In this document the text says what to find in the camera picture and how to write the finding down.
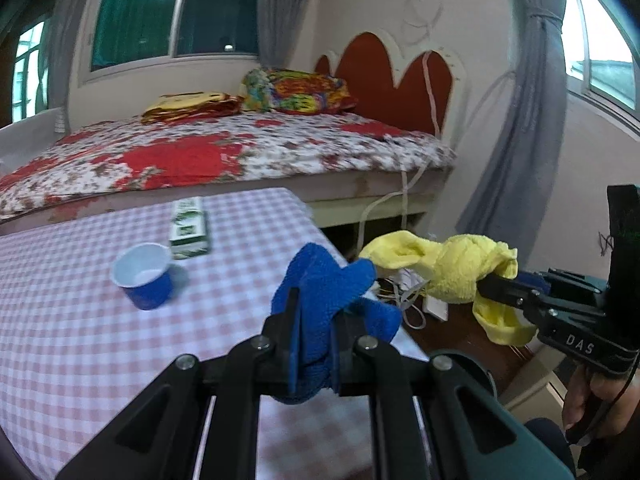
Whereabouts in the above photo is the bed frame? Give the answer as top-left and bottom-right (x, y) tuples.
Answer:
(0, 167), (447, 237)

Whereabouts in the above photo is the blue paper cup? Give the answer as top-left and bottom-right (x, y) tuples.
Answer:
(111, 242), (175, 311)

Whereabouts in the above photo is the red heart-shaped headboard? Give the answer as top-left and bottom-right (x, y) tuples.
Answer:
(315, 32), (457, 137)

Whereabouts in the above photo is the green and white box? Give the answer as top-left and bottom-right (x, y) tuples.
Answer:
(169, 197), (213, 261)

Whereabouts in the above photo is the colourful patterned pillow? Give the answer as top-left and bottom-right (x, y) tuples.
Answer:
(239, 67), (358, 115)

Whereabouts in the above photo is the large white-framed window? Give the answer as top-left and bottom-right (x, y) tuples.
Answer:
(87, 0), (261, 73)

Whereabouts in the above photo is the narrow side window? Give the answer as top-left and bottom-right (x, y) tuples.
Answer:
(10, 15), (48, 123)

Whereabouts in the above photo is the folded yellow red blanket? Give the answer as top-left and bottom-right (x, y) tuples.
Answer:
(141, 91), (244, 124)

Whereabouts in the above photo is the person's right hand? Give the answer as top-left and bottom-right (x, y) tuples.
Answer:
(562, 359), (637, 445)

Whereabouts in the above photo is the white bedside furniture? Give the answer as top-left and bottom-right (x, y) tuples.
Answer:
(0, 107), (67, 176)

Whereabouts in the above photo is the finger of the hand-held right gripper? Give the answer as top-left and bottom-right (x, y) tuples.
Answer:
(516, 268), (607, 307)
(476, 272), (551, 322)

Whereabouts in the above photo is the white charging cable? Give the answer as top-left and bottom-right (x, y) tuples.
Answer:
(357, 52), (447, 261)

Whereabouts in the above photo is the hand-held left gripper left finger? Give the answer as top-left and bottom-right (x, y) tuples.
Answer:
(55, 285), (302, 480)

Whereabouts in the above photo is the blue cloth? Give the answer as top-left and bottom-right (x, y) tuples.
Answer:
(271, 242), (403, 406)

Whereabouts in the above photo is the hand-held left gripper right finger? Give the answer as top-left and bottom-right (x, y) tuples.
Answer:
(327, 310), (576, 480)

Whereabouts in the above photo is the bed with floral cover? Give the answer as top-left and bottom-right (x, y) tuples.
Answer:
(0, 111), (457, 221)

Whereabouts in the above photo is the tangled white floor cable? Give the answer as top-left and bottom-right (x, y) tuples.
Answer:
(377, 267), (432, 328)

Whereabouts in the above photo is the tied grey curtain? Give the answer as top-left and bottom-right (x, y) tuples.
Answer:
(457, 0), (568, 261)

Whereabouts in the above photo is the yellow cloth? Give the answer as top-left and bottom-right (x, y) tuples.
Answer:
(359, 230), (538, 347)

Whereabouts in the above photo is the bright window beside curtain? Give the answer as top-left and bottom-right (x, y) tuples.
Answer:
(565, 0), (640, 121)

